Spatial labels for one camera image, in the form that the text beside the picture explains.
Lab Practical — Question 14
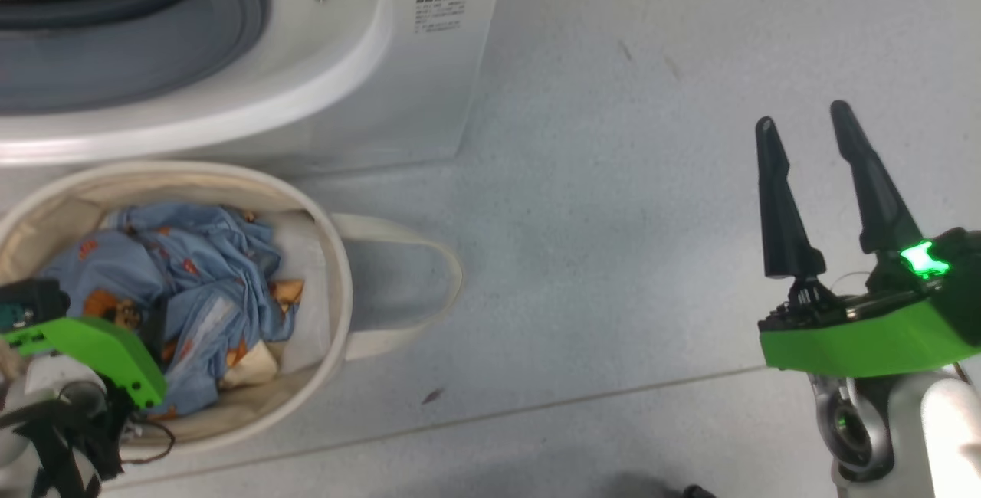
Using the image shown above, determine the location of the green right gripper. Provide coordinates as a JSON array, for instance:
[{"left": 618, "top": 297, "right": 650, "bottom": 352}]
[{"left": 755, "top": 100, "right": 981, "bottom": 378}]

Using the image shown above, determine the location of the white cloth pad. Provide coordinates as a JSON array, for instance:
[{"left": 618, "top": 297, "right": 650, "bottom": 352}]
[{"left": 264, "top": 211, "right": 332, "bottom": 372}]

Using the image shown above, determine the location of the beige garment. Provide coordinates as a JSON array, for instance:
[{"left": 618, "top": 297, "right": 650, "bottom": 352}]
[{"left": 221, "top": 276, "right": 306, "bottom": 390}]

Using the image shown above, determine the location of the cream canvas laundry basket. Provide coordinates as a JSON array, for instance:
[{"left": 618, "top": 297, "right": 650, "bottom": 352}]
[{"left": 0, "top": 161, "right": 463, "bottom": 462}]

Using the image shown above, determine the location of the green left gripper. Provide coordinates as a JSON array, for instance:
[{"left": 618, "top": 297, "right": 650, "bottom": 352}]
[{"left": 0, "top": 306, "right": 169, "bottom": 409}]

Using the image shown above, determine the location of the blue cartoon print garment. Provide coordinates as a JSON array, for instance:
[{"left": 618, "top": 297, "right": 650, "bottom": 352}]
[{"left": 38, "top": 203, "right": 300, "bottom": 416}]

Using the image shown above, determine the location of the thin black left gripper cable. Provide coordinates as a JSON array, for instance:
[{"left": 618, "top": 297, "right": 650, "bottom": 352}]
[{"left": 115, "top": 406, "right": 177, "bottom": 468}]

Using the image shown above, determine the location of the white front-load washing machine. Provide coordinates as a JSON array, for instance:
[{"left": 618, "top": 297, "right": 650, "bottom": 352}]
[{"left": 0, "top": 0, "right": 510, "bottom": 177}]

